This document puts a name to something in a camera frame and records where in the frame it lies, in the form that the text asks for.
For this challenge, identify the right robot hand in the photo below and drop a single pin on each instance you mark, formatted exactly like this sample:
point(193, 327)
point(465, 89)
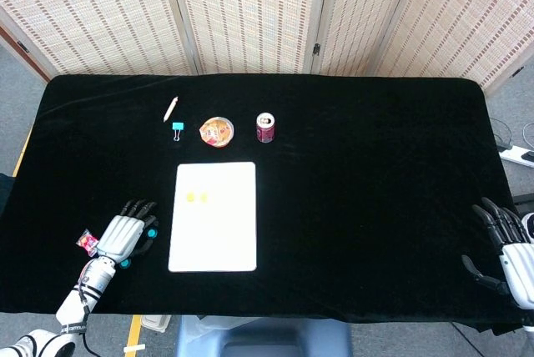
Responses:
point(519, 269)

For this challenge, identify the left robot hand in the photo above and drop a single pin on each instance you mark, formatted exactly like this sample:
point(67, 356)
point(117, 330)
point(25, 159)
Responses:
point(121, 236)

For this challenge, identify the blue round magnet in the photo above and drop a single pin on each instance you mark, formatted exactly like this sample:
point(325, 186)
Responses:
point(125, 264)

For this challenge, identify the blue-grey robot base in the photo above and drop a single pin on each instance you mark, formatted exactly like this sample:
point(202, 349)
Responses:
point(263, 340)

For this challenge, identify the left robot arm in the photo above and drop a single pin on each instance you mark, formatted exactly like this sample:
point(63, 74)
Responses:
point(94, 278)

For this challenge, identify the red candy wrapper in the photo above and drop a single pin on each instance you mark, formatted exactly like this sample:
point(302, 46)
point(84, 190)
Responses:
point(87, 242)

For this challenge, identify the white magnetic board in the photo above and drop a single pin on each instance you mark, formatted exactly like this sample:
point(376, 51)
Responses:
point(213, 232)

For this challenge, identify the white plastic box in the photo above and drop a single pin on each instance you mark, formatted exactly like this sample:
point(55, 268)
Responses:
point(155, 323)

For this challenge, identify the white tape strip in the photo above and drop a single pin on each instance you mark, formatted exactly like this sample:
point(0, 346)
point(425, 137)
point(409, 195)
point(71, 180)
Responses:
point(134, 348)

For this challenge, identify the white power strip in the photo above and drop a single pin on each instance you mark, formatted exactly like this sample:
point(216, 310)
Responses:
point(517, 153)

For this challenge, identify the blue binder clip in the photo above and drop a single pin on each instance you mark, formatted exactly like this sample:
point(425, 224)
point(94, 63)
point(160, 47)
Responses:
point(178, 126)

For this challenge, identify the fruit jelly cup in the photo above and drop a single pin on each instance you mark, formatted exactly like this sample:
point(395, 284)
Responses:
point(216, 132)

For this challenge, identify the black velvet tablecloth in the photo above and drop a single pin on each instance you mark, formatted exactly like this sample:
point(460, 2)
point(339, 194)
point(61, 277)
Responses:
point(354, 207)

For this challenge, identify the red soda can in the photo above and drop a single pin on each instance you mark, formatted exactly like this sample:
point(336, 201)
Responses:
point(265, 129)

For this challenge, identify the black screen hinge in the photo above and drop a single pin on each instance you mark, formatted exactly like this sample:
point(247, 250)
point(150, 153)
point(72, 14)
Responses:
point(23, 46)
point(517, 71)
point(316, 49)

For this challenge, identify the woven folding screen panel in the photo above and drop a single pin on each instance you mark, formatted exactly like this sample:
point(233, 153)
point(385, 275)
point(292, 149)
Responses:
point(96, 11)
point(359, 19)
point(467, 19)
point(250, 11)

